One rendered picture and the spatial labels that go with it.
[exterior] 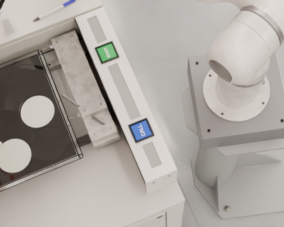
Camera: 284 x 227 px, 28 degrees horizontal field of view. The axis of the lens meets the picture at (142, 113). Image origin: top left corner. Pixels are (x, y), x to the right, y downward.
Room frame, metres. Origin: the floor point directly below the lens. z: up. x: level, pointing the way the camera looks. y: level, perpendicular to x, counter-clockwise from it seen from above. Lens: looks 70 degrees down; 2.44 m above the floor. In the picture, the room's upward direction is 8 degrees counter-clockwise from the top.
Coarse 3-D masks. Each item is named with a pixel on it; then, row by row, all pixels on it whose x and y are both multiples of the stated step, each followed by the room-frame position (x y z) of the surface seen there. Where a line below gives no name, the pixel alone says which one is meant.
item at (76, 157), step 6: (78, 156) 0.46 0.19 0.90; (60, 162) 0.45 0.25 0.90; (66, 162) 0.45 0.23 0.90; (72, 162) 0.45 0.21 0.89; (48, 168) 0.44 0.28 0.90; (54, 168) 0.44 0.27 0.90; (30, 174) 0.43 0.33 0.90; (36, 174) 0.43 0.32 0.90; (42, 174) 0.43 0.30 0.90; (18, 180) 0.42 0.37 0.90; (24, 180) 0.42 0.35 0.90; (0, 186) 0.41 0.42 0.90; (6, 186) 0.40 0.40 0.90; (12, 186) 0.40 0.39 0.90
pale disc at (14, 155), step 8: (8, 144) 0.53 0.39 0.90; (16, 144) 0.52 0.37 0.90; (24, 144) 0.52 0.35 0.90; (0, 152) 0.51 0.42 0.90; (8, 152) 0.50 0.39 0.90; (16, 152) 0.50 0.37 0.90; (24, 152) 0.50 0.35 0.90; (0, 160) 0.48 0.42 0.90; (8, 160) 0.48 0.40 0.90; (16, 160) 0.48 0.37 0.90; (24, 160) 0.47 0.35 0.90; (8, 168) 0.46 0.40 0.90; (16, 168) 0.45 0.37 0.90
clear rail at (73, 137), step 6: (42, 54) 0.80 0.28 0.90; (42, 60) 0.78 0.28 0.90; (48, 72) 0.74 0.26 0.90; (48, 78) 0.72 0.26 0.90; (54, 84) 0.69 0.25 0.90; (54, 90) 0.68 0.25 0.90; (60, 102) 0.63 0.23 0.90; (60, 108) 0.62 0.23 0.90; (66, 114) 0.59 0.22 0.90; (66, 120) 0.58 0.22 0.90; (72, 132) 0.54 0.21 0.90; (72, 138) 0.52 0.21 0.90; (78, 144) 0.50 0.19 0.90; (78, 150) 0.48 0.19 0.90
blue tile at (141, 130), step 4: (136, 124) 0.51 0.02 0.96; (140, 124) 0.51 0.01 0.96; (144, 124) 0.51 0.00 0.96; (132, 128) 0.50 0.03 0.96; (136, 128) 0.50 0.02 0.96; (140, 128) 0.50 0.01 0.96; (144, 128) 0.50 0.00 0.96; (148, 128) 0.50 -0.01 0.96; (136, 132) 0.49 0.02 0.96; (140, 132) 0.49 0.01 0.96; (144, 132) 0.49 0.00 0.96; (148, 132) 0.48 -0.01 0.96; (136, 136) 0.48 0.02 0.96; (140, 136) 0.48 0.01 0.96; (144, 136) 0.47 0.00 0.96; (136, 140) 0.47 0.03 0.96
